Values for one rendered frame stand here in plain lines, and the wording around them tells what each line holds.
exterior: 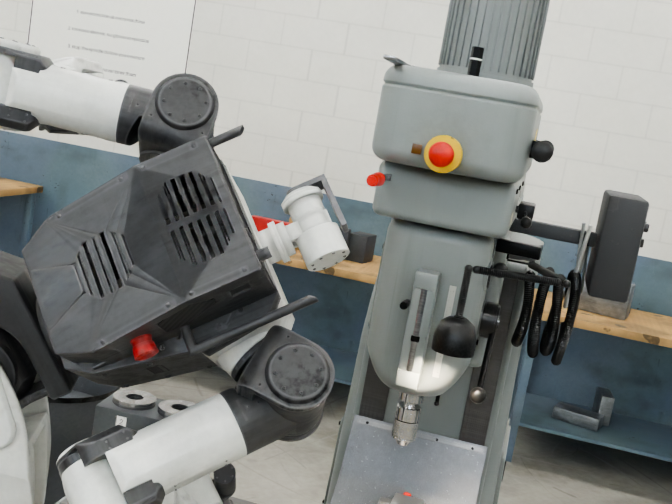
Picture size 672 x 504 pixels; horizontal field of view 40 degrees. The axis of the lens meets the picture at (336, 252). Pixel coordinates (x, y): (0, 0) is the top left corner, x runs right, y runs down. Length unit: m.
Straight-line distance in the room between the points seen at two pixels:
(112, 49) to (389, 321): 5.14
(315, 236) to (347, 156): 4.75
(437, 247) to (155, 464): 0.69
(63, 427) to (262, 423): 2.31
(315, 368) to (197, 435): 0.17
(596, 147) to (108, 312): 4.94
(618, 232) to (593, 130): 4.01
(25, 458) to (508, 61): 1.15
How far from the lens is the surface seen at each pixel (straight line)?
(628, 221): 1.93
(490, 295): 1.85
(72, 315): 1.23
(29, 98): 1.43
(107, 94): 1.41
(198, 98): 1.35
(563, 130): 5.92
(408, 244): 1.66
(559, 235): 2.01
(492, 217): 1.60
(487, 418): 2.18
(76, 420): 3.50
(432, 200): 1.61
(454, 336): 1.55
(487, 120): 1.50
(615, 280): 1.94
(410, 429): 1.80
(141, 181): 1.21
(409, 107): 1.52
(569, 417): 5.58
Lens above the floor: 1.82
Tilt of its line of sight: 9 degrees down
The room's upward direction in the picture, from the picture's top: 10 degrees clockwise
